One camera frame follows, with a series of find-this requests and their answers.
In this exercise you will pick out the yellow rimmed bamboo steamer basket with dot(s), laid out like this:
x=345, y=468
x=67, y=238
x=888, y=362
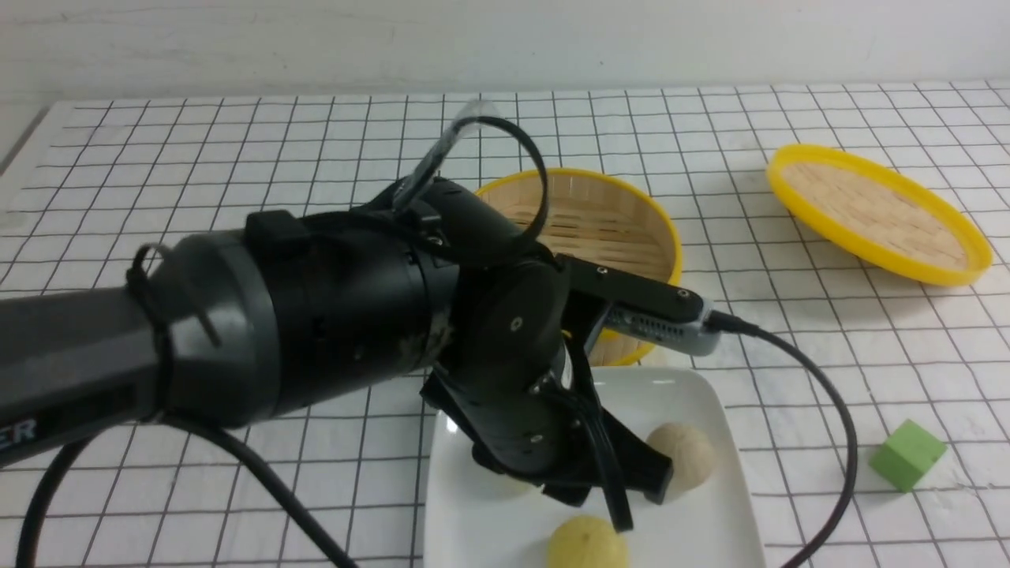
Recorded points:
x=601, y=219

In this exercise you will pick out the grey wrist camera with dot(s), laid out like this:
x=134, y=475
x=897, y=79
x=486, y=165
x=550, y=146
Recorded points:
x=680, y=326

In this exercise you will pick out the yellow rimmed bamboo steamer lid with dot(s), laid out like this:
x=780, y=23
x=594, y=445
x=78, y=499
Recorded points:
x=879, y=215

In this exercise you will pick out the green foam cube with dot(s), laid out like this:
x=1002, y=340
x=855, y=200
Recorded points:
x=907, y=455

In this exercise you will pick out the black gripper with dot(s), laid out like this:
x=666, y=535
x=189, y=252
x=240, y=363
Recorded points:
x=503, y=341

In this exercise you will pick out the beige steamed bun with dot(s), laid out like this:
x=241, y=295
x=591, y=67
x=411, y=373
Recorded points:
x=692, y=456

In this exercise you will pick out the yellow steamed bun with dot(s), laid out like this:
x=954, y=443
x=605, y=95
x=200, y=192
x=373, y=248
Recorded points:
x=587, y=541

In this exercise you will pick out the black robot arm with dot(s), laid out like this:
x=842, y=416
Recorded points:
x=238, y=326

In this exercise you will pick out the white square plate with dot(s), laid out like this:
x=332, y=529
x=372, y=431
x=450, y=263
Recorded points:
x=474, y=518

